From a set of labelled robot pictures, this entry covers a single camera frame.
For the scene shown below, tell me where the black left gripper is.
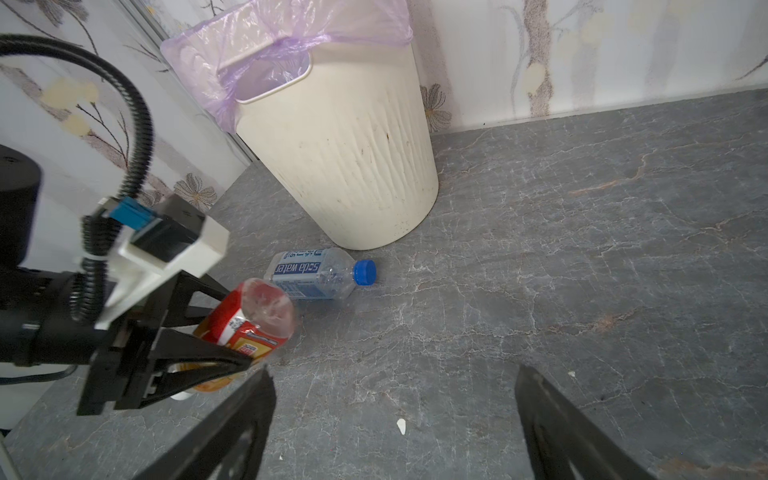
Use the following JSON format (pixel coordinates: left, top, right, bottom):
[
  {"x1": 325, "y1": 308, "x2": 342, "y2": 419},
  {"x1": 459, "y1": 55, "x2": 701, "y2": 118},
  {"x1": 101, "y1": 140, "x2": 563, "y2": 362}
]
[{"x1": 77, "y1": 271, "x2": 277, "y2": 479}]

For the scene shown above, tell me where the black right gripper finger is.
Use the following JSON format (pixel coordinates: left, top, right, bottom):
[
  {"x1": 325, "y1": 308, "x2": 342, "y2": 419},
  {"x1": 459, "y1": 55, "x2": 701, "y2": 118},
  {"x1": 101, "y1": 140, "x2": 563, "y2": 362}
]
[{"x1": 514, "y1": 364, "x2": 652, "y2": 479}]

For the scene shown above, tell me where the orange red drink bottle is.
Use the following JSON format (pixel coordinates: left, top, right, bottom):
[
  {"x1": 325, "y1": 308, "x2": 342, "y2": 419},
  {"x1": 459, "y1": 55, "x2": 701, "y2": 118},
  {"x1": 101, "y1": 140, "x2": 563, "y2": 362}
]
[{"x1": 192, "y1": 278, "x2": 296, "y2": 365}]

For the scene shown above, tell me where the clear bottle blue cap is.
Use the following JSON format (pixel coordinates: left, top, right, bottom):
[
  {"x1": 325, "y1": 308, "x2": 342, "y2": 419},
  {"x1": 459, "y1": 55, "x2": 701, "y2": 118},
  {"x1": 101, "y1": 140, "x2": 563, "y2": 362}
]
[{"x1": 264, "y1": 247, "x2": 377, "y2": 300}]

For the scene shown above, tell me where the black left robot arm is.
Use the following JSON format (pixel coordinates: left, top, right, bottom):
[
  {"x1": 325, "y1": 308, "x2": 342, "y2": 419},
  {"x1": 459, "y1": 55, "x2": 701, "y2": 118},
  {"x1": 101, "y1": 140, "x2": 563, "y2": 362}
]
[{"x1": 1, "y1": 34, "x2": 251, "y2": 416}]

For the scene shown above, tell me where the cream plastic waste bin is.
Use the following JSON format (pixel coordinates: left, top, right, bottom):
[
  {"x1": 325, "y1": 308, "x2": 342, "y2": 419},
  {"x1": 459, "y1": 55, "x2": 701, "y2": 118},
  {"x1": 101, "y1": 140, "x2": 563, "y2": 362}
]
[{"x1": 236, "y1": 44, "x2": 439, "y2": 250}]

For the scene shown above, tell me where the pink bin liner bag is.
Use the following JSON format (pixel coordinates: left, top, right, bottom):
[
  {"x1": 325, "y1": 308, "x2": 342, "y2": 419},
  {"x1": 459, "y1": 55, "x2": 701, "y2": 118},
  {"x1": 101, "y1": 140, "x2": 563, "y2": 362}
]
[{"x1": 161, "y1": 1, "x2": 413, "y2": 133}]

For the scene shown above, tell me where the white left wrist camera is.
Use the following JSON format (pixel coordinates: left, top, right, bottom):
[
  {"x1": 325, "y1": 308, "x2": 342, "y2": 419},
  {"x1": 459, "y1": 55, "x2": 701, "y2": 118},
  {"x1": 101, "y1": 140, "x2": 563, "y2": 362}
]
[{"x1": 95, "y1": 194, "x2": 230, "y2": 330}]

